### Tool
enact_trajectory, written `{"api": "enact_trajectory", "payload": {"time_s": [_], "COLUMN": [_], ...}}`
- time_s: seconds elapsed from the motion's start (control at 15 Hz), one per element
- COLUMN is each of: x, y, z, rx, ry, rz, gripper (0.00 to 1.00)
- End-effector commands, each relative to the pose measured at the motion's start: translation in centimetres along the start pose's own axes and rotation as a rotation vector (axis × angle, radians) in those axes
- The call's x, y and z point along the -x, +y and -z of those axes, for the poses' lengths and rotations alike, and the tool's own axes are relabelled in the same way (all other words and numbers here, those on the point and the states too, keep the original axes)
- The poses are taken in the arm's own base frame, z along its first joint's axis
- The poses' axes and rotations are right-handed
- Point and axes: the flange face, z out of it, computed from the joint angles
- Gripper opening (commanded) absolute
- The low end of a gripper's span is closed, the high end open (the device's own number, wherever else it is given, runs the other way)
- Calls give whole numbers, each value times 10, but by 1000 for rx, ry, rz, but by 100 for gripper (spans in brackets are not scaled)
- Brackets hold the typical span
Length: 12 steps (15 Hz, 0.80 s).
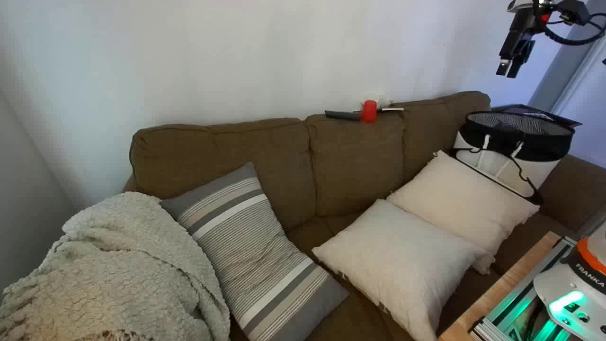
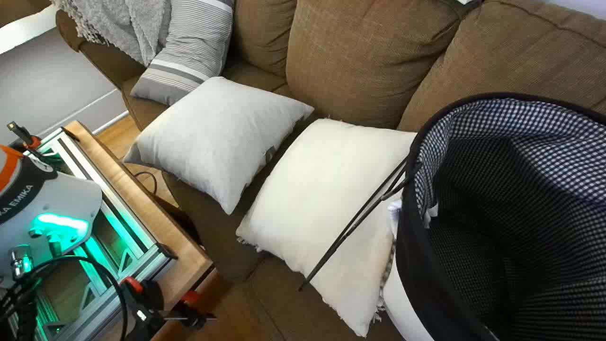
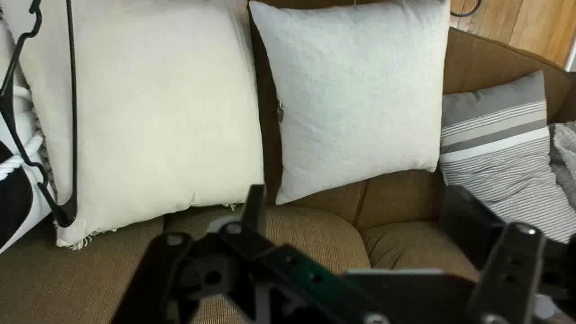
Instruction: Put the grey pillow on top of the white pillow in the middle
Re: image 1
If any white robot arm orange ring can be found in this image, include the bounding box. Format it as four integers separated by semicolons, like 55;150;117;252
532;220;606;341

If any grey striped pillow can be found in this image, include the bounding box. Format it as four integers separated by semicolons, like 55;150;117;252
159;159;350;341

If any aluminium frame rail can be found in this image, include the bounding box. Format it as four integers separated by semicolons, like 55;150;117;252
471;237;585;341

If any red and black hand tool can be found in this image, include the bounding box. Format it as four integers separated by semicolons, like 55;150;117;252
323;99;407;125

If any plain white pillow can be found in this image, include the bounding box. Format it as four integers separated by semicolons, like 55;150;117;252
386;148;541;277

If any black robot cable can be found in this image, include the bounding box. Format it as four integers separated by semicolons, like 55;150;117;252
543;10;606;47

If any white pillow with zipper edge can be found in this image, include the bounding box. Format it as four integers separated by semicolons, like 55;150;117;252
310;197;488;341

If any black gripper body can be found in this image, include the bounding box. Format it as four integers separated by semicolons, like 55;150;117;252
505;0;553;44

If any brown fabric sofa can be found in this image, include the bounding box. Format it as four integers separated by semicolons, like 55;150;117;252
123;91;606;341

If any cream knit throw blanket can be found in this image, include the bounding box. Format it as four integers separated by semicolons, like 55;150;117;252
0;190;233;341

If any black and white laundry hamper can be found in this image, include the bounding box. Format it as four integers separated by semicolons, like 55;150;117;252
450;102;583;205

